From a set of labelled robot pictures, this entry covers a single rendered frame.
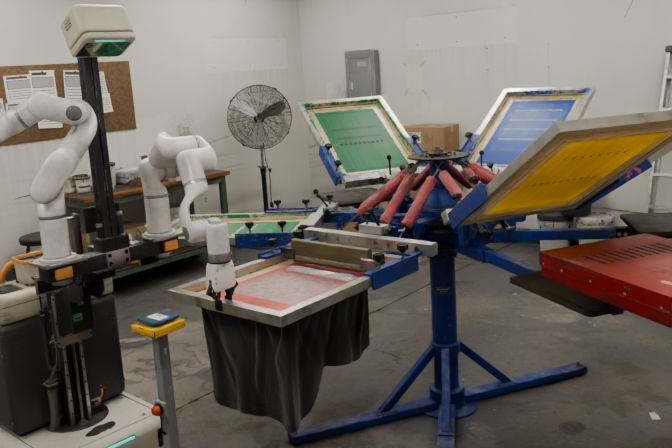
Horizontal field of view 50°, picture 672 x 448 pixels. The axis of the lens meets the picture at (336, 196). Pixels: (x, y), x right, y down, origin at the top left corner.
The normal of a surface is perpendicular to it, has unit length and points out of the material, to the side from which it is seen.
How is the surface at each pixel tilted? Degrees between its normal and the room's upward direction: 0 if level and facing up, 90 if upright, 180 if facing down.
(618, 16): 90
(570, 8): 90
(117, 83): 90
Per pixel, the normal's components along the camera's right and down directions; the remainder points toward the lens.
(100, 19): 0.63, -0.37
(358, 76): -0.63, 0.18
